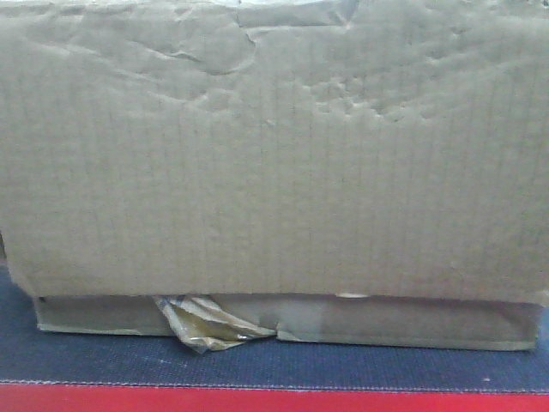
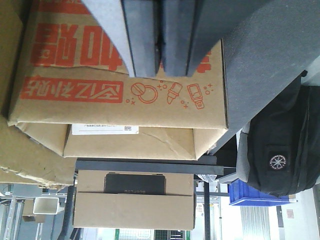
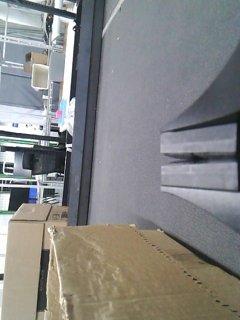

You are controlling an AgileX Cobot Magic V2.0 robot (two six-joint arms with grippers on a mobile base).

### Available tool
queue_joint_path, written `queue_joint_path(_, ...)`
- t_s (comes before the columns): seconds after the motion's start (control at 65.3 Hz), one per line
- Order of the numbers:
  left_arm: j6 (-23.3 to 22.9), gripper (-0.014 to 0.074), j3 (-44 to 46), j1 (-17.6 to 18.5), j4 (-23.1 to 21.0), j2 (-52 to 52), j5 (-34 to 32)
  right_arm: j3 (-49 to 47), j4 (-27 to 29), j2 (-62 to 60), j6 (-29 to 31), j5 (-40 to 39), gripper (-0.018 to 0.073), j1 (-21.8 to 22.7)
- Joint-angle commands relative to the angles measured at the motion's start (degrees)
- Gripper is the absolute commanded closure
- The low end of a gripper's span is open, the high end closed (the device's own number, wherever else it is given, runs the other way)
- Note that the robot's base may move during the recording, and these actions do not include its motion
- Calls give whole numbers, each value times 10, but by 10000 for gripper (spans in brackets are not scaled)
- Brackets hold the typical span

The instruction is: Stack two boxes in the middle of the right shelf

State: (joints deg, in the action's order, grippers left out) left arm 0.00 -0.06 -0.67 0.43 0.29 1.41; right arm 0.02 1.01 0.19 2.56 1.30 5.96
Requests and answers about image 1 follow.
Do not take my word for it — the large brown cardboard box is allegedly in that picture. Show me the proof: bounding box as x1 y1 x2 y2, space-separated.
1 1 548 351

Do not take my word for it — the crumpled yellowish packing tape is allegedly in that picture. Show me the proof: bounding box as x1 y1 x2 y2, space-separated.
154 295 276 354

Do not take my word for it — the dark blue fabric mat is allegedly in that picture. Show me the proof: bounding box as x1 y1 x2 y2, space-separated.
1 272 548 393

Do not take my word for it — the red platform edge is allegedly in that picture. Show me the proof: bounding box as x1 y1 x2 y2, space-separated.
1 384 548 411

